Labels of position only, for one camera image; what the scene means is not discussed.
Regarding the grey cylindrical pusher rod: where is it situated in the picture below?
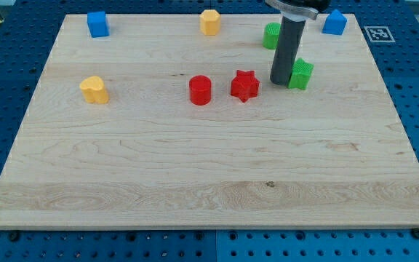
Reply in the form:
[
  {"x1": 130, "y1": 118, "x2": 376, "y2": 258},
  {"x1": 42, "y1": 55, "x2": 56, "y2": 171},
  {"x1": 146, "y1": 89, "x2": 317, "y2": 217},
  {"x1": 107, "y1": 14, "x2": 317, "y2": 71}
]
[{"x1": 270, "y1": 17, "x2": 306, "y2": 85}]

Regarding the yellow hexagon block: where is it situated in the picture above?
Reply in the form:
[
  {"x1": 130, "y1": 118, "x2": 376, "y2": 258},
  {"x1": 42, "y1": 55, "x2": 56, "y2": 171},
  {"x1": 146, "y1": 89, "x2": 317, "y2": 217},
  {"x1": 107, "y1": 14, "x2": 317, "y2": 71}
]
[{"x1": 199, "y1": 9, "x2": 221, "y2": 36}]

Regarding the green cylinder block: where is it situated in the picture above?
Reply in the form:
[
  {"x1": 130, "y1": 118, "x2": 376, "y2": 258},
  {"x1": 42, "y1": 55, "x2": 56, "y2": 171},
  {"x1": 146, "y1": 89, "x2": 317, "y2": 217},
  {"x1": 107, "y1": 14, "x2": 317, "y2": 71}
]
[{"x1": 262, "y1": 23, "x2": 281, "y2": 49}]

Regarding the blue cube block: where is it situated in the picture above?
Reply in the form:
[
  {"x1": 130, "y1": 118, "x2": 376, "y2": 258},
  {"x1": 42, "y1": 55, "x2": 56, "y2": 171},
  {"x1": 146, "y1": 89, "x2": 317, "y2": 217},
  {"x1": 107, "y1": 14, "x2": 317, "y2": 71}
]
[{"x1": 87, "y1": 11, "x2": 109, "y2": 38}]

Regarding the yellow heart block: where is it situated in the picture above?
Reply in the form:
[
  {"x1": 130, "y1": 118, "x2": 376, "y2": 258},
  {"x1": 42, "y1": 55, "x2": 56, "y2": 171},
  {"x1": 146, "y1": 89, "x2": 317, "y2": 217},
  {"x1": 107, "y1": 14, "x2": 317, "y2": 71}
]
[{"x1": 79, "y1": 76, "x2": 109, "y2": 104}]

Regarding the black white fiducial marker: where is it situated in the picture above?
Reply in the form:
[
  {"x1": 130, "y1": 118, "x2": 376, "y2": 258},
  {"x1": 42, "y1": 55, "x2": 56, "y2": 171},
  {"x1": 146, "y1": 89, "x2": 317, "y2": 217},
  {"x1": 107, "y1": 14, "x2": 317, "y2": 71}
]
[{"x1": 364, "y1": 25, "x2": 395, "y2": 43}]

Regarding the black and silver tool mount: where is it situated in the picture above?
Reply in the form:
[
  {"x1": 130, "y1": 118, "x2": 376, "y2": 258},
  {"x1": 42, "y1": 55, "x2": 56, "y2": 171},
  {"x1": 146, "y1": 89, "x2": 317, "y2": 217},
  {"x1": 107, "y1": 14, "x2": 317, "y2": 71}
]
[{"x1": 264, "y1": 0, "x2": 330, "y2": 20}]

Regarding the blue triangle block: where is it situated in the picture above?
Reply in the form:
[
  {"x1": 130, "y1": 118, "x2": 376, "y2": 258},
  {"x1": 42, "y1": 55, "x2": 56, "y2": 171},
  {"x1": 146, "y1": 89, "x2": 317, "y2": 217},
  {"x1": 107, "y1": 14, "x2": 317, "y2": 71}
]
[{"x1": 322, "y1": 9, "x2": 348, "y2": 35}]

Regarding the green star block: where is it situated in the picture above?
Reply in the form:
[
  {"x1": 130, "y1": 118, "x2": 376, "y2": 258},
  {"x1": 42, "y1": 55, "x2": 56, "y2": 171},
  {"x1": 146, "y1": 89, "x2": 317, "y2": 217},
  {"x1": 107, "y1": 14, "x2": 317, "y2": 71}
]
[{"x1": 287, "y1": 58, "x2": 314, "y2": 90}]

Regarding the red cylinder block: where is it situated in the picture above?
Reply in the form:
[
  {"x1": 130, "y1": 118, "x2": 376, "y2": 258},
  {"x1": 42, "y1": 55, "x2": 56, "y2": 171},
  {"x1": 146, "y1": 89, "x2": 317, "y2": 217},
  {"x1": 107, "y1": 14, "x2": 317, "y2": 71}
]
[{"x1": 189, "y1": 75, "x2": 212, "y2": 106}]

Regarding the wooden board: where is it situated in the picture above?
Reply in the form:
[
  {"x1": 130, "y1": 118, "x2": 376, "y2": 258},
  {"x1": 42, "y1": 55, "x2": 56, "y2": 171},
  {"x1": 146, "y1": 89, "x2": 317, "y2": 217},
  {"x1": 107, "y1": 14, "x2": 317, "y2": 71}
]
[{"x1": 0, "y1": 14, "x2": 419, "y2": 231}]

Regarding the red star block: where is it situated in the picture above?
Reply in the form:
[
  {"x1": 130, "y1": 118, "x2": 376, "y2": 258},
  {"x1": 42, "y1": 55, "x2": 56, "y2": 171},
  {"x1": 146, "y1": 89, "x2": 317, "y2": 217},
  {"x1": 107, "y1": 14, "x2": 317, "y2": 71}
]
[{"x1": 230, "y1": 70, "x2": 260, "y2": 103}]

